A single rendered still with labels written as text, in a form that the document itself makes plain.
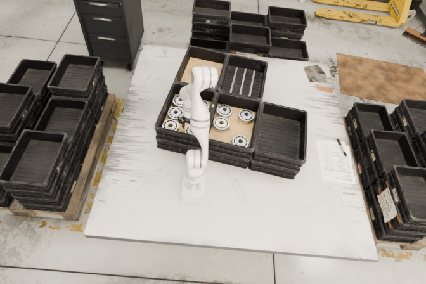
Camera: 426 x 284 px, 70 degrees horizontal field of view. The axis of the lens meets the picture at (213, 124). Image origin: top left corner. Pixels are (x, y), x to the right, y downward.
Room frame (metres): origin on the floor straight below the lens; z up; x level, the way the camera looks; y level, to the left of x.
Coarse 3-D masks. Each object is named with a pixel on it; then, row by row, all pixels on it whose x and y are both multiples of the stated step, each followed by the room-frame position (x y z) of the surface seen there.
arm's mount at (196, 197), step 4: (184, 176) 0.82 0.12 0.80; (184, 180) 0.80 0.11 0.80; (204, 180) 0.81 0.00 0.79; (184, 184) 0.77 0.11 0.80; (204, 184) 0.79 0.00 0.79; (184, 188) 0.75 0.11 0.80; (200, 188) 0.76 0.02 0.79; (204, 188) 0.76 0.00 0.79; (184, 192) 0.72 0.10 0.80; (196, 192) 0.73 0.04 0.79; (200, 192) 0.74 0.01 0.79; (184, 196) 0.71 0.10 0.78; (188, 196) 0.71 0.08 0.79; (192, 196) 0.71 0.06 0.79; (196, 196) 0.71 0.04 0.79; (200, 196) 0.71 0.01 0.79; (184, 200) 0.71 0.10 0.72; (188, 200) 0.71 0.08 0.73; (192, 200) 0.71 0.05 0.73; (196, 200) 0.71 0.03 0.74; (200, 200) 0.71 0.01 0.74
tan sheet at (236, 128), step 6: (216, 108) 1.33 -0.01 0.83; (234, 108) 1.36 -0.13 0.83; (240, 108) 1.36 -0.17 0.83; (216, 114) 1.28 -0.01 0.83; (234, 114) 1.31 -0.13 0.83; (228, 120) 1.25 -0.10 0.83; (234, 120) 1.25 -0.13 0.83; (234, 126) 1.21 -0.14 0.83; (240, 126) 1.21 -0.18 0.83; (246, 126) 1.22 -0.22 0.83; (252, 126) 1.23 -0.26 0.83; (210, 132) 1.13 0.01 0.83; (216, 132) 1.13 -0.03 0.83; (222, 132) 1.14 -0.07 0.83; (228, 132) 1.15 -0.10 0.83; (234, 132) 1.15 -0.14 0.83; (240, 132) 1.16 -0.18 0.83; (246, 132) 1.17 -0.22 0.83; (210, 138) 1.09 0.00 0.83; (216, 138) 1.09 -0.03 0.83; (222, 138) 1.10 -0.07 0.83; (228, 138) 1.10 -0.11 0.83
